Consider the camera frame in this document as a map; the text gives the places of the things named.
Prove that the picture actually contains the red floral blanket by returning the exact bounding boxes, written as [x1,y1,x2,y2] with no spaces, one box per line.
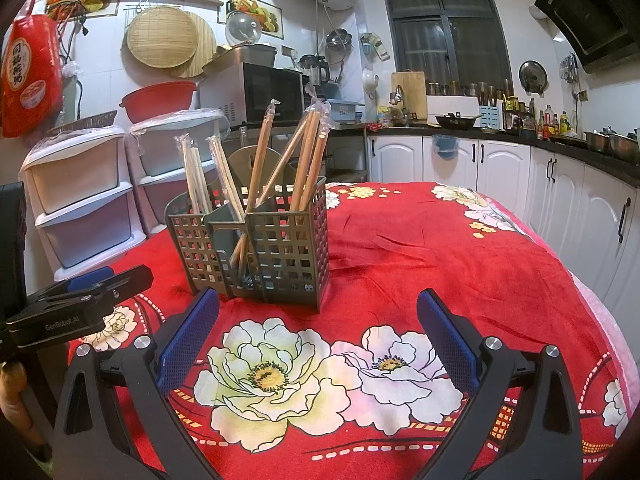
[65,180,631,480]

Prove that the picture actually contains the wicker basket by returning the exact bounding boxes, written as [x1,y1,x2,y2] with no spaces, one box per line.
[47,110,118,136]

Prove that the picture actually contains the person's left hand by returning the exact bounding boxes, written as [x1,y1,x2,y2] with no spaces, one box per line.
[0,359,27,435]

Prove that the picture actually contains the black countertop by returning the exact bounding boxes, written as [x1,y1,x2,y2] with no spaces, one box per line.
[365,127,640,181]

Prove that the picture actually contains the silver microwave oven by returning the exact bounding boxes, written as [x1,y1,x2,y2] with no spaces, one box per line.
[200,61,311,126]

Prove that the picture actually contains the hanging steel pot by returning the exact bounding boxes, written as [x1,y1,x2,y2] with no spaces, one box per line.
[325,28,354,61]

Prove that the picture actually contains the hanging steel utensils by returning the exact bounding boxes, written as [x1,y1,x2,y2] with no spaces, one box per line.
[560,52,581,83]

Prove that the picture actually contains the steel baking pan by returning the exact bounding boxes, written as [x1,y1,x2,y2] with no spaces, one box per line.
[202,44,278,78]

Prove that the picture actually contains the white plastic drawer tower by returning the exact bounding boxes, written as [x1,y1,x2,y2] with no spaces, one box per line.
[125,107,231,233]
[20,125,151,281]

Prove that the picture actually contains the black range hood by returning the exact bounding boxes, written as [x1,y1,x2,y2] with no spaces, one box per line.
[534,0,640,73]

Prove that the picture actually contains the white windowsill box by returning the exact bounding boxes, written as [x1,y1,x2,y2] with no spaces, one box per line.
[426,95,481,123]

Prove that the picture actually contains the pink blanket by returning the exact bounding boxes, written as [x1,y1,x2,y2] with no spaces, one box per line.
[520,220,640,436]

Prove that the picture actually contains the bunch of chopsticks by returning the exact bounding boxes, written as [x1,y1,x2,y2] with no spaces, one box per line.
[174,97,333,281]

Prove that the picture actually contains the red plastic basin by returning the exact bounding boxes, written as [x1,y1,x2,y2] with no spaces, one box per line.
[119,81,198,123]

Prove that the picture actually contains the black blender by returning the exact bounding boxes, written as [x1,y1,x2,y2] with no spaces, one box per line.
[299,54,331,92]

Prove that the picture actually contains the cluster of sauce bottles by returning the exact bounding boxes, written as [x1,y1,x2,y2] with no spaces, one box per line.
[535,105,583,141]

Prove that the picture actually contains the wooden cutting board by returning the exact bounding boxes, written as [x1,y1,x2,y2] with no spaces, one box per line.
[391,71,427,121]

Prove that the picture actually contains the glass dome lid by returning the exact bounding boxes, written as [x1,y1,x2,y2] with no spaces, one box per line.
[225,10,263,48]

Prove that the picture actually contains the steel pot with lid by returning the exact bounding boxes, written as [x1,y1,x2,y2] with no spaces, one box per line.
[585,130,611,154]
[607,132,640,161]

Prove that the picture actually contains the round steel pot lid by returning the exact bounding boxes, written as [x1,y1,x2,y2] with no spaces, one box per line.
[518,60,548,93]

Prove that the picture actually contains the round wooden board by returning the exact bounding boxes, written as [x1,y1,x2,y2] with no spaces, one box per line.
[170,10,217,79]

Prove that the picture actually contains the black wok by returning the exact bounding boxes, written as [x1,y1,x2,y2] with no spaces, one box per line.
[434,112,483,130]

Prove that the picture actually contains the grey plastic utensil holder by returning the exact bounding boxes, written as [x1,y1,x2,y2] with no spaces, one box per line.
[165,145,331,313]

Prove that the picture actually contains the row of spice jars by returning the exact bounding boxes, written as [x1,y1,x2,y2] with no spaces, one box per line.
[427,80,516,99]

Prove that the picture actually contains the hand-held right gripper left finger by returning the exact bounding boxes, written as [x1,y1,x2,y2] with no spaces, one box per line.
[52,286,221,480]

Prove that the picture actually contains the black power cable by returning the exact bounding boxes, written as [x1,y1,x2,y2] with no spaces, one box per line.
[55,2,91,39]

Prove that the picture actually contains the hanging kitchen gadgets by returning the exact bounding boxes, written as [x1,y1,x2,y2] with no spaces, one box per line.
[360,32,391,61]

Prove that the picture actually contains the white kitchen cabinets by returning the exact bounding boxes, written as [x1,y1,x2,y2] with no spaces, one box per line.
[367,135,640,301]

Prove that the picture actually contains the red printed plastic bag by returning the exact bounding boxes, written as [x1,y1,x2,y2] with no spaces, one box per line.
[0,0,66,138]

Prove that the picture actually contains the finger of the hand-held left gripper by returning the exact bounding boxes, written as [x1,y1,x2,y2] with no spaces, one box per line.
[67,266,115,291]
[27,265,154,313]

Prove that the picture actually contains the dark framed window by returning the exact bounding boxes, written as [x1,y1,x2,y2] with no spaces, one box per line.
[377,0,516,96]

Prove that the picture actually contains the steel kitchen rack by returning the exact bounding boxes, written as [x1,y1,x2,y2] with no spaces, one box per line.
[225,120,368,183]

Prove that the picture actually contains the light blue knife block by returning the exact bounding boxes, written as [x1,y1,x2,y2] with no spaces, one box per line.
[478,104,502,131]

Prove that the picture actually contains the round bamboo tray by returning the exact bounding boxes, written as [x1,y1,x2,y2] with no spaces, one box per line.
[126,6,201,68]

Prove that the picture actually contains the blue hanging waste bin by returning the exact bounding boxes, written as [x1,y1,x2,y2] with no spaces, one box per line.
[431,134,458,158]

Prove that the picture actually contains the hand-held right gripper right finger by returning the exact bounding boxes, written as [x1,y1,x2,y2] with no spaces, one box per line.
[416,287,583,480]

